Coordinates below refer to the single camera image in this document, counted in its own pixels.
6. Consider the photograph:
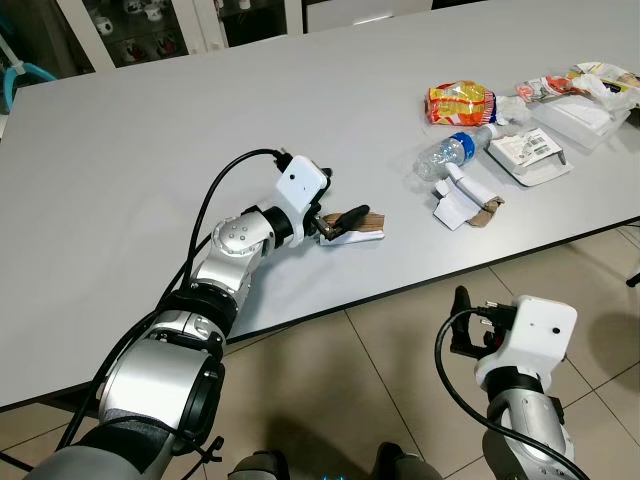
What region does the clear bottle with blue label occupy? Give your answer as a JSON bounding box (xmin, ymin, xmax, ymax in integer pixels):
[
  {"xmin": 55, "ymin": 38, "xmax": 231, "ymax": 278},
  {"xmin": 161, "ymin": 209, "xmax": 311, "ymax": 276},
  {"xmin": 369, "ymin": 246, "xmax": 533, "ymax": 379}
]
[{"xmin": 413, "ymin": 124, "xmax": 505, "ymax": 182}]

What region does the robot right leg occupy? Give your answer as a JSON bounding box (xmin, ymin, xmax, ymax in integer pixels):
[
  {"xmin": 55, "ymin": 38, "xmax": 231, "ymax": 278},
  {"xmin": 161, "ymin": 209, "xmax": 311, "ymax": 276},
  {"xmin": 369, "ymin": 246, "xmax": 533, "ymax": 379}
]
[{"xmin": 374, "ymin": 440, "xmax": 443, "ymax": 480}]

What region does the robot leg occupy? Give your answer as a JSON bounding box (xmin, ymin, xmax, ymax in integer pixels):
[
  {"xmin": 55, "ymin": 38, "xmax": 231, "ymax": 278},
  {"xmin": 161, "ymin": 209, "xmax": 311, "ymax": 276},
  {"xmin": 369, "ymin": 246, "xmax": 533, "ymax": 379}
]
[
  {"xmin": 228, "ymin": 450, "xmax": 293, "ymax": 480},
  {"xmin": 374, "ymin": 440, "xmax": 443, "ymax": 480}
]

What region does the orange snack bag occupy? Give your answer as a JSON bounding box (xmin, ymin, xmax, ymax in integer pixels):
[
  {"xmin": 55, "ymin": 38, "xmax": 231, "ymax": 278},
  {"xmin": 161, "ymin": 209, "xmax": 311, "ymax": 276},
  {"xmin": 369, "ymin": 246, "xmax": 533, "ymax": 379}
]
[{"xmin": 427, "ymin": 81, "xmax": 499, "ymax": 127}]

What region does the white tray with label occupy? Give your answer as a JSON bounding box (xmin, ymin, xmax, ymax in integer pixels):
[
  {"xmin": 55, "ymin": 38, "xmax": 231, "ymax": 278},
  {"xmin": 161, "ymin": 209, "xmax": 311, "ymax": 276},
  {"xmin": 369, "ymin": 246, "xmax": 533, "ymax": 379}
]
[{"xmin": 487, "ymin": 126, "xmax": 574, "ymax": 188}]

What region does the crumpled white tissue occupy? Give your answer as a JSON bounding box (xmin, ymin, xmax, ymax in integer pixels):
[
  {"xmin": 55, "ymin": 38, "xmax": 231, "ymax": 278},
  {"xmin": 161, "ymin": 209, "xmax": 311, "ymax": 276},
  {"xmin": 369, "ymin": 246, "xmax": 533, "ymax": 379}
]
[{"xmin": 496, "ymin": 94, "xmax": 533, "ymax": 127}]

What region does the clear plastic container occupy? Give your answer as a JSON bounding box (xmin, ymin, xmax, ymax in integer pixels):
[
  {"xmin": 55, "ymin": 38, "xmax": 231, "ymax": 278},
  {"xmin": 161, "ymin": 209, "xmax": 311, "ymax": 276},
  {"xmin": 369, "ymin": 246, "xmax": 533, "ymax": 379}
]
[{"xmin": 543, "ymin": 98, "xmax": 633, "ymax": 153}]

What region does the red and white wrapper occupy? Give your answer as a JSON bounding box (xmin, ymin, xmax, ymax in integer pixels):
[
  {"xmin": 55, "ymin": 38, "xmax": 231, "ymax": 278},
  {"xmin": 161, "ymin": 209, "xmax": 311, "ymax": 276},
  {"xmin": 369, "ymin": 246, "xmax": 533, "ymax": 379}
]
[{"xmin": 517, "ymin": 74, "xmax": 593, "ymax": 102}]

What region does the robot left leg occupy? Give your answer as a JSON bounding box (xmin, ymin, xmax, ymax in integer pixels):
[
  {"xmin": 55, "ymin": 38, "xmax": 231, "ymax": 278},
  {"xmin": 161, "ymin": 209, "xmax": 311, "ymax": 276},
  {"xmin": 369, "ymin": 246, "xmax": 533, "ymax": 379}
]
[{"xmin": 228, "ymin": 450, "xmax": 293, "ymax": 480}]

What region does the yellow snack package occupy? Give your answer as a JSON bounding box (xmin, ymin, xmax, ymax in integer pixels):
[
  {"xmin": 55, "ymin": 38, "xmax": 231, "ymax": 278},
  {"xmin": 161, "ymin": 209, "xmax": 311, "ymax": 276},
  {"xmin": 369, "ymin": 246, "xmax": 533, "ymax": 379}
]
[{"xmin": 568, "ymin": 61, "xmax": 640, "ymax": 103}]

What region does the glass door cabinet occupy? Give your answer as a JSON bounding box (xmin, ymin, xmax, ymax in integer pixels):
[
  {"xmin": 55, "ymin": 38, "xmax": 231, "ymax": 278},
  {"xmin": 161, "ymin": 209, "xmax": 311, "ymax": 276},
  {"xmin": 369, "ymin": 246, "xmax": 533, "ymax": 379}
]
[{"xmin": 55, "ymin": 0, "xmax": 303, "ymax": 73}]

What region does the blue chair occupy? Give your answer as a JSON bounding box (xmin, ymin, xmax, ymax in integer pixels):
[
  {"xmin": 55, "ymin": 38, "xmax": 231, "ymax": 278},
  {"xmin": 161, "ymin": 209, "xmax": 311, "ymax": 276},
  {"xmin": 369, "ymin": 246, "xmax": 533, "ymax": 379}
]
[{"xmin": 0, "ymin": 38, "xmax": 57, "ymax": 113}]

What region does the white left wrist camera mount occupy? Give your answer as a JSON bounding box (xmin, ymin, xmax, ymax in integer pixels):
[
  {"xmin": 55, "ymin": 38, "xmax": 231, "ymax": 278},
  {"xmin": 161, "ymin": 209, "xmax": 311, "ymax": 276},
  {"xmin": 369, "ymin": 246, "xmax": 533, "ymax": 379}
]
[{"xmin": 275, "ymin": 155, "xmax": 333, "ymax": 243}]

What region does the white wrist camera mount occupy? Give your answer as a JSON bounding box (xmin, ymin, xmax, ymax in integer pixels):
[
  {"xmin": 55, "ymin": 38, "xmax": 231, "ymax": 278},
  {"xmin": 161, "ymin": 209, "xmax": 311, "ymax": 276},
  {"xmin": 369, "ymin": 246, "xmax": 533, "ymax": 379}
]
[
  {"xmin": 474, "ymin": 296, "xmax": 579, "ymax": 393},
  {"xmin": 275, "ymin": 155, "xmax": 333, "ymax": 243}
]

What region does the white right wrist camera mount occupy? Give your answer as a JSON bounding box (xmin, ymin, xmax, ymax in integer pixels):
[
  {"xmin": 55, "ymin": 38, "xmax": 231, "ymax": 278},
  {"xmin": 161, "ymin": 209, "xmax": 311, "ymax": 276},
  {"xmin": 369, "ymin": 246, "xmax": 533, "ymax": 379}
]
[{"xmin": 474, "ymin": 296, "xmax": 579, "ymax": 393}]

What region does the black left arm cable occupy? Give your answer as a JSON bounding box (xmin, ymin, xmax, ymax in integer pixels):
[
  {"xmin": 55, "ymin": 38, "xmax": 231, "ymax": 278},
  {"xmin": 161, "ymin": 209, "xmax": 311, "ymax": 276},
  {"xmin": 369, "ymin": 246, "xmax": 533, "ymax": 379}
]
[{"xmin": 60, "ymin": 148, "xmax": 293, "ymax": 451}]

